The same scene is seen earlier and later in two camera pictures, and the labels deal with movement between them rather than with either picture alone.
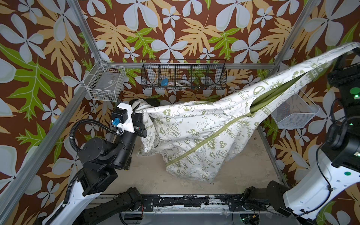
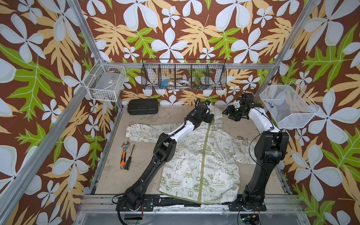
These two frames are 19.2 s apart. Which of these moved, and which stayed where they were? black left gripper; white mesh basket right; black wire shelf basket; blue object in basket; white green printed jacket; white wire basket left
Moved: black left gripper; white green printed jacket
Stayed: blue object in basket; white mesh basket right; black wire shelf basket; white wire basket left
